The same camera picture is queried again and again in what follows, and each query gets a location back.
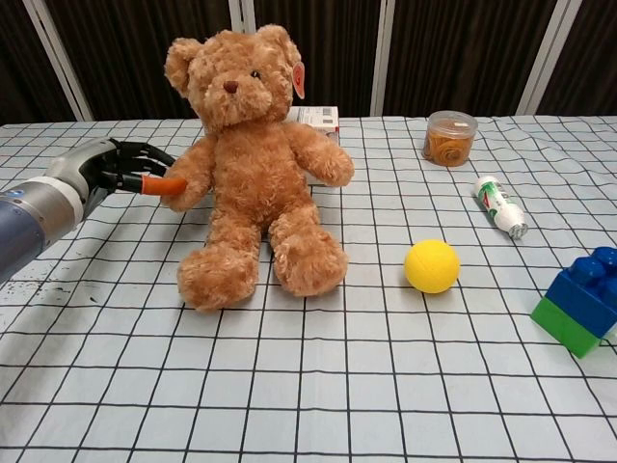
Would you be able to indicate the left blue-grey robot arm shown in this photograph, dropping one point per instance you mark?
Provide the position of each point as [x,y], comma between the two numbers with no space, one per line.
[29,226]

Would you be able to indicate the white partition frame post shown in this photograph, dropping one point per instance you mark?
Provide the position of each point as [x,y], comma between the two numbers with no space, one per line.
[241,19]
[544,55]
[383,58]
[58,62]

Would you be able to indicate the clear jar with brown contents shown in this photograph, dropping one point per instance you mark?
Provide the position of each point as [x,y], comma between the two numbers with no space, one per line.
[449,140]

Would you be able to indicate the light blue checkered tablecloth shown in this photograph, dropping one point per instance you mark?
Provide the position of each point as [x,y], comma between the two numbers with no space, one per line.
[308,376]

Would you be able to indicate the yellow foam ball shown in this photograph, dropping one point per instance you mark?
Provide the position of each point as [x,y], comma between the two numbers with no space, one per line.
[432,266]

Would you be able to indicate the brown plush teddy bear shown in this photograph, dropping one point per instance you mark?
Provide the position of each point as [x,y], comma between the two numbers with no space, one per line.
[255,193]

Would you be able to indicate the blue green toy brick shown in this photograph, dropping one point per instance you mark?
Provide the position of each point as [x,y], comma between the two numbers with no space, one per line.
[576,304]

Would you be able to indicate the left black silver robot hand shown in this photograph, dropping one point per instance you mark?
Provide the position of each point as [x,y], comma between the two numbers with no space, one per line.
[91,161]

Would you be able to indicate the white pink cardboard box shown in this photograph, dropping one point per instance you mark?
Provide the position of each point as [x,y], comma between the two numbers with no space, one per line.
[318,118]

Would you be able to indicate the white green tube bottle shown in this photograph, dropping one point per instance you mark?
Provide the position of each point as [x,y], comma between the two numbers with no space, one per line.
[499,205]

